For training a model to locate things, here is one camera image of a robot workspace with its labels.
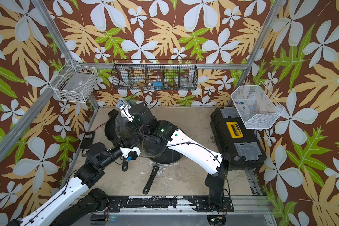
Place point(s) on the white wire basket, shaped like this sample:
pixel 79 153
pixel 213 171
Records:
pixel 257 106
pixel 74 82

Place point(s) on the black yellow tool case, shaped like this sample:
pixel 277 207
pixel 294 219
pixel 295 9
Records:
pixel 235 142

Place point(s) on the black wire basket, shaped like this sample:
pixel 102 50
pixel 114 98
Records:
pixel 173 74

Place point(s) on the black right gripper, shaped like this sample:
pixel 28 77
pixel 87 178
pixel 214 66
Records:
pixel 133 125

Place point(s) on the black power adapter brick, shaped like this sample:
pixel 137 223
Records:
pixel 87 140

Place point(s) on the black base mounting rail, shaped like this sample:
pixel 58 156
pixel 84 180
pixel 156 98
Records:
pixel 116 204

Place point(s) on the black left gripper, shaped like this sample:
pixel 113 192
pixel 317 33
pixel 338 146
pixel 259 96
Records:
pixel 127 157

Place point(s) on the black frying pan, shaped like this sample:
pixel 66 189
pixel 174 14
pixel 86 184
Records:
pixel 113 130
pixel 150 147

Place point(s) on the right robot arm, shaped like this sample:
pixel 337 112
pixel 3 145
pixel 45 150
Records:
pixel 163 135

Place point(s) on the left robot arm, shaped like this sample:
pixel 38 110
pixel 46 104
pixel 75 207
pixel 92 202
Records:
pixel 98 157

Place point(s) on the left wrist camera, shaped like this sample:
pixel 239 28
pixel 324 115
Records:
pixel 130 153

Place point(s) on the white wire basket right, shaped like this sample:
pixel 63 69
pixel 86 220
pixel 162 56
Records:
pixel 257 106

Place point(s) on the black front frying pan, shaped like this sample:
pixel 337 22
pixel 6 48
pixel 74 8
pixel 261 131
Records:
pixel 150 147

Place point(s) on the white wire basket left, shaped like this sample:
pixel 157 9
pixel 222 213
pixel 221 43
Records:
pixel 74 82

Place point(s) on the black back frying pan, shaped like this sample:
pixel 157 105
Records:
pixel 113 130

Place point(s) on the aluminium frame post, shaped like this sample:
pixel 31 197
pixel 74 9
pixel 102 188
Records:
pixel 59 40

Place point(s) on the blue object in basket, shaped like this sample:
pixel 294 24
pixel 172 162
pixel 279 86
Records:
pixel 157 85

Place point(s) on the small black battery box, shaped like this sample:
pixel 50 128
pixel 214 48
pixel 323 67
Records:
pixel 113 113

